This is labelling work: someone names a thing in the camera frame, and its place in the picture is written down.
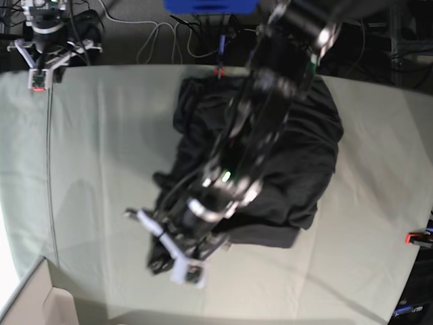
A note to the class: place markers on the red black table clamp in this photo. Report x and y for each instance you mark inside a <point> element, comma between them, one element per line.
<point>219,73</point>

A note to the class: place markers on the cardboard box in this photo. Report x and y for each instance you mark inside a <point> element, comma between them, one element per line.
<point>37,301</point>

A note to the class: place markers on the black t-shirt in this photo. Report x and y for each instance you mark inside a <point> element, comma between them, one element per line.
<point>298,172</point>

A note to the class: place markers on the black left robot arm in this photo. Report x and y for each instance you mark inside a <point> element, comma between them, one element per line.
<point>282,65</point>

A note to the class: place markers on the red black side clamp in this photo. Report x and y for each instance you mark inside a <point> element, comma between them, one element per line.
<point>422,239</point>

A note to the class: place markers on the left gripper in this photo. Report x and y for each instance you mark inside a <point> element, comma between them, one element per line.
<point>184,258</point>

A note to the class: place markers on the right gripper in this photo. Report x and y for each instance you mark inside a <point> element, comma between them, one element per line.
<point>47,57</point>

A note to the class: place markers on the green table cloth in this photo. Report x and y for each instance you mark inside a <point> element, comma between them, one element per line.
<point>74,158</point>

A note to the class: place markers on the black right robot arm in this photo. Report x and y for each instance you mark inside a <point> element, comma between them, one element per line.
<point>58,18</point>

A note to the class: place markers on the blue plastic bin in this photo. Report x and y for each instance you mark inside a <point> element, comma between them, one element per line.
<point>210,6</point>

